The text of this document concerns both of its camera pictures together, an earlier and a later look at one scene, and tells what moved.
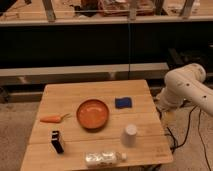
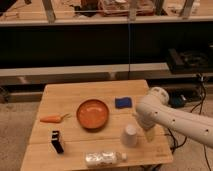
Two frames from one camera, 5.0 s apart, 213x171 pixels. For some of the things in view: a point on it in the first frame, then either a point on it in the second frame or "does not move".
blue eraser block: x=123 y=102 does not move
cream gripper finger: x=168 y=117 -> x=150 y=133
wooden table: x=83 y=125 does not move
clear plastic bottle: x=104 y=158 does not move
